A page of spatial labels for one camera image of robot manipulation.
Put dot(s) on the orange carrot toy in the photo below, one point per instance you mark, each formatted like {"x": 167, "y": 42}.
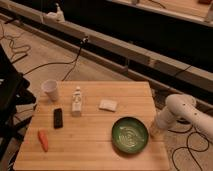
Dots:
{"x": 43, "y": 140}

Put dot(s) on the white object on ledge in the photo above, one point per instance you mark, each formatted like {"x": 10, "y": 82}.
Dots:
{"x": 58, "y": 15}

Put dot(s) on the white paper cup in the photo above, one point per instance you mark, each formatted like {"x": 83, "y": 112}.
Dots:
{"x": 50, "y": 88}

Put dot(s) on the white tube bottle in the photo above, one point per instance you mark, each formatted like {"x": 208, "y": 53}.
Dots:
{"x": 77, "y": 102}

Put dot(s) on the black phone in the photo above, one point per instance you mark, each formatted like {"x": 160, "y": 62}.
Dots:
{"x": 57, "y": 118}

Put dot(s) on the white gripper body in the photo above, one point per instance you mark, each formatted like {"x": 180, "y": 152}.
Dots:
{"x": 157, "y": 128}

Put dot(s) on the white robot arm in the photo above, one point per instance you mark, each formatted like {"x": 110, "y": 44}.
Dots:
{"x": 184, "y": 106}

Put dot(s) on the green ceramic bowl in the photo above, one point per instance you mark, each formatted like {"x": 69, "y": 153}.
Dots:
{"x": 129, "y": 135}

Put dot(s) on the black chair frame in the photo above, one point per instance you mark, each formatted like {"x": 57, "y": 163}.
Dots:
{"x": 13, "y": 91}

